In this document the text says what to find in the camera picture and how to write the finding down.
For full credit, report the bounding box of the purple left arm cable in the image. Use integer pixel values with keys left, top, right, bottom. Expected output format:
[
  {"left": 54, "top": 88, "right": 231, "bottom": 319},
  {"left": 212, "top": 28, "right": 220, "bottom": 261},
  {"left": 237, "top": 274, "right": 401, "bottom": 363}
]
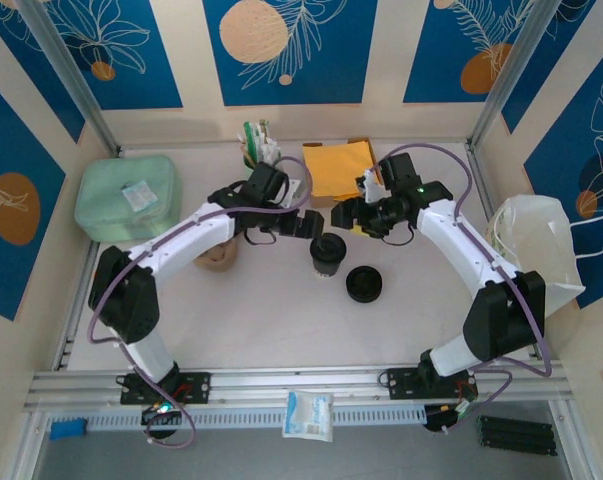
[{"left": 87, "top": 155, "right": 313, "bottom": 450}]

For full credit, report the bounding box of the brown pulp cup carrier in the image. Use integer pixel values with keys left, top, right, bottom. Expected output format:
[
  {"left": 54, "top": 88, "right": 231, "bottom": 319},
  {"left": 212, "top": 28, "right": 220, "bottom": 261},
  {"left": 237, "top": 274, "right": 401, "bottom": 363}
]
[{"left": 193, "top": 238, "right": 240, "bottom": 274}]

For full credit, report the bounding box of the white blue plastic packet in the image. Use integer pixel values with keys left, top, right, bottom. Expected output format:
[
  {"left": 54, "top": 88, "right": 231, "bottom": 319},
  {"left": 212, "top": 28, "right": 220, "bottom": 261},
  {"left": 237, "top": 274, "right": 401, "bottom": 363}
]
[{"left": 281, "top": 389, "right": 335, "bottom": 444}]

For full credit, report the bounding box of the green plastic container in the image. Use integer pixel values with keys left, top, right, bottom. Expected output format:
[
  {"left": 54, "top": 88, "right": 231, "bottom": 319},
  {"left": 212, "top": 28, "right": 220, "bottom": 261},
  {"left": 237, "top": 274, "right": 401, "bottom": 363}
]
[{"left": 74, "top": 154, "right": 184, "bottom": 245}]

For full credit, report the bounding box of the aluminium front rail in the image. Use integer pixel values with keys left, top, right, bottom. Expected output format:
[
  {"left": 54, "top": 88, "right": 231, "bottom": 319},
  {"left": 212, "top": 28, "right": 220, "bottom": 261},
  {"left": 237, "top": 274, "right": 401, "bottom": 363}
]
[{"left": 23, "top": 360, "right": 576, "bottom": 414}]

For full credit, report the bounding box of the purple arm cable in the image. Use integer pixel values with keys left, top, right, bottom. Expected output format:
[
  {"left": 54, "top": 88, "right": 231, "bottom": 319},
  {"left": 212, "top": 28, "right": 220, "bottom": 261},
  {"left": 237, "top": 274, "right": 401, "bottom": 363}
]
[
  {"left": 87, "top": 155, "right": 313, "bottom": 450},
  {"left": 372, "top": 143, "right": 553, "bottom": 437}
]

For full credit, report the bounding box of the black paper coffee cup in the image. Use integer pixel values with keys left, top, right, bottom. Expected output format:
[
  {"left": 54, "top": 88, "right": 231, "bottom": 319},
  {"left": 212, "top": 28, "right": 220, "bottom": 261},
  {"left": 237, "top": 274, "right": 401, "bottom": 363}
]
[{"left": 311, "top": 254, "right": 343, "bottom": 280}]

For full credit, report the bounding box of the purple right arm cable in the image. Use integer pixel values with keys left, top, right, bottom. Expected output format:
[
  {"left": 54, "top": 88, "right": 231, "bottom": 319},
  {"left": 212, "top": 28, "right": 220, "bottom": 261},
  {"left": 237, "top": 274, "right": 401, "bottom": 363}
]
[{"left": 372, "top": 143, "right": 553, "bottom": 437}]

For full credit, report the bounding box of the black cup lid stack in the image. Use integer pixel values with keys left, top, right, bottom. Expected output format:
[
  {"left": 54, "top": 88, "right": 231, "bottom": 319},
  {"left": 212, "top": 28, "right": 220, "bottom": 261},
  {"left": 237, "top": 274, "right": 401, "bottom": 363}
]
[{"left": 344, "top": 264, "right": 385, "bottom": 304}]

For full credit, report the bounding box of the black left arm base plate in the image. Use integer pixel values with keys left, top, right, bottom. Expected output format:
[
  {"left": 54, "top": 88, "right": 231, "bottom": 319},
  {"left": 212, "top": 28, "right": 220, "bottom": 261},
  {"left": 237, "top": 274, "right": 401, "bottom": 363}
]
[{"left": 119, "top": 370, "right": 212, "bottom": 405}]

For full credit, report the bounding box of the aluminium frame post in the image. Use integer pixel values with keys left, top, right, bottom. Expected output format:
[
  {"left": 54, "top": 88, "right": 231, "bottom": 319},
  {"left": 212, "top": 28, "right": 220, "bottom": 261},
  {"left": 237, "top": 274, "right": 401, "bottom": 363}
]
[
  {"left": 16, "top": 0, "right": 123, "bottom": 157},
  {"left": 466, "top": 0, "right": 566, "bottom": 154}
]

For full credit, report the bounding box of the black plastic cup lid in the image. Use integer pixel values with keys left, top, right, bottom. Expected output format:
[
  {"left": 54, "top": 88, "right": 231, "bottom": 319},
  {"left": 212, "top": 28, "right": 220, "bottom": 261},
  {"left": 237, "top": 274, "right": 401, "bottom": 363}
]
[{"left": 309, "top": 233, "right": 348, "bottom": 264}]

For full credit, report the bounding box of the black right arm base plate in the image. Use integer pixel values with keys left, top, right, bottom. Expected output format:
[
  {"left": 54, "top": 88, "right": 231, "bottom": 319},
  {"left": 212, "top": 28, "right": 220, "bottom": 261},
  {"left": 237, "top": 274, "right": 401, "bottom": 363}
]
[{"left": 384, "top": 367, "right": 479, "bottom": 401}]

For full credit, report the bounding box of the white paper takeout bag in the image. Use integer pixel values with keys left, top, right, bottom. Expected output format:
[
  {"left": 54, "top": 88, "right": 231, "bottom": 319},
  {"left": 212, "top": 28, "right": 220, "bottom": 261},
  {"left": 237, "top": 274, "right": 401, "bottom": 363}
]
[{"left": 483, "top": 194, "right": 603, "bottom": 319}]

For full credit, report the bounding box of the brown cardboard napkin tray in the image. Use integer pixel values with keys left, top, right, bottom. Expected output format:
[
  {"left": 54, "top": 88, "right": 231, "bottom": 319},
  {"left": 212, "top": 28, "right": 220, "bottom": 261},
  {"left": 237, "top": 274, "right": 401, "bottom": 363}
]
[{"left": 302, "top": 137, "right": 382, "bottom": 209}]

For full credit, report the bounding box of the grey slotted cable duct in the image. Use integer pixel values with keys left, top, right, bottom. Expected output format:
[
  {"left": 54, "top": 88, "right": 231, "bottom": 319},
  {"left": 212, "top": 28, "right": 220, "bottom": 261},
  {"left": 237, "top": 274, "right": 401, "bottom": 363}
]
[{"left": 45, "top": 404, "right": 428, "bottom": 432}]

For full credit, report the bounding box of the mint green holder cup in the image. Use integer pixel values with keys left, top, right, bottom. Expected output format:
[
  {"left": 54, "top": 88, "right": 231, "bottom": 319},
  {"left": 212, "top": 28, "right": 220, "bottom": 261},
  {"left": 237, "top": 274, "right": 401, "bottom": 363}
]
[{"left": 243, "top": 149, "right": 282, "bottom": 177}]

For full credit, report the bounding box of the blue plastic clip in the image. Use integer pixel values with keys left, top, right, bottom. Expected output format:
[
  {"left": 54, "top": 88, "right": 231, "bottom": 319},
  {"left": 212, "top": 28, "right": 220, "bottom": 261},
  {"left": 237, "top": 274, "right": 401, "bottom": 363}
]
[{"left": 49, "top": 418, "right": 88, "bottom": 441}]

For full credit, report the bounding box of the black ribbed block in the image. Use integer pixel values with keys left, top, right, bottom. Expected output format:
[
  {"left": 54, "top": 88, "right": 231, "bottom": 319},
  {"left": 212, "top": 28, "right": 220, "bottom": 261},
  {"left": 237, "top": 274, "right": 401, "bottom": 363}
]
[{"left": 477, "top": 414, "right": 559, "bottom": 457}]

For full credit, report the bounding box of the yellow napkin stack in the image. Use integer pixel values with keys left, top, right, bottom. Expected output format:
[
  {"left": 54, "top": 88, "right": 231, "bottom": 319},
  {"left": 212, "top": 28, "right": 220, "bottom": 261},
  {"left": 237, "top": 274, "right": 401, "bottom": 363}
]
[{"left": 303, "top": 141, "right": 378, "bottom": 200}]

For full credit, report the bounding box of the green white sachet stick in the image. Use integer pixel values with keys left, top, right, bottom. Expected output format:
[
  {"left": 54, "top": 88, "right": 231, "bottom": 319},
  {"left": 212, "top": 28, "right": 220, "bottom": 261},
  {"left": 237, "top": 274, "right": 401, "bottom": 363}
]
[{"left": 242, "top": 119, "right": 262, "bottom": 157}]

